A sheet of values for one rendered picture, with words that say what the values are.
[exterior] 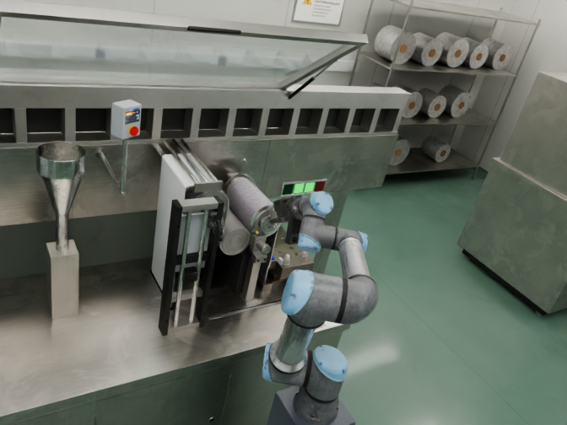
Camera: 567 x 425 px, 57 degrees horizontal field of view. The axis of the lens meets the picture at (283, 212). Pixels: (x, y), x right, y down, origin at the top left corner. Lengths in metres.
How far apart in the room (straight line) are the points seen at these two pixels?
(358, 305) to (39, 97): 1.21
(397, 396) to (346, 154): 1.50
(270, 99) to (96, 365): 1.19
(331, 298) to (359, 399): 1.93
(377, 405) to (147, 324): 1.63
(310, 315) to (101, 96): 1.07
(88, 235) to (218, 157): 0.60
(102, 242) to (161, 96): 0.64
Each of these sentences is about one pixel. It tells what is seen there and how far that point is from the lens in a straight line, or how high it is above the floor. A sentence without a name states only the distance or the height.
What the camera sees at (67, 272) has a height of 1.10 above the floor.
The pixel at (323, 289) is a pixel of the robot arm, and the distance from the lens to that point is 1.30.
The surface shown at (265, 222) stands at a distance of 1.99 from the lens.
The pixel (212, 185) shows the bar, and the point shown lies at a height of 1.45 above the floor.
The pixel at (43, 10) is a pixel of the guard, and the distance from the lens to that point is 1.42.
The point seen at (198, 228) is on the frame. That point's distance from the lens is 1.77.
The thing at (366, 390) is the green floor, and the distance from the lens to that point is 3.27.
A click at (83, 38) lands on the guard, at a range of 1.58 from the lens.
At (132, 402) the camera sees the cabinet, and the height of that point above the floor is 0.76.
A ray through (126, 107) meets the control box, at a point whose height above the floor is 1.71.
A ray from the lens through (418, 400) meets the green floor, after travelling 3.35.
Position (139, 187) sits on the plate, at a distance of 2.12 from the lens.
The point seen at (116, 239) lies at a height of 1.02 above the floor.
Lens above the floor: 2.28
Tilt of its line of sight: 29 degrees down
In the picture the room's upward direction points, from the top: 13 degrees clockwise
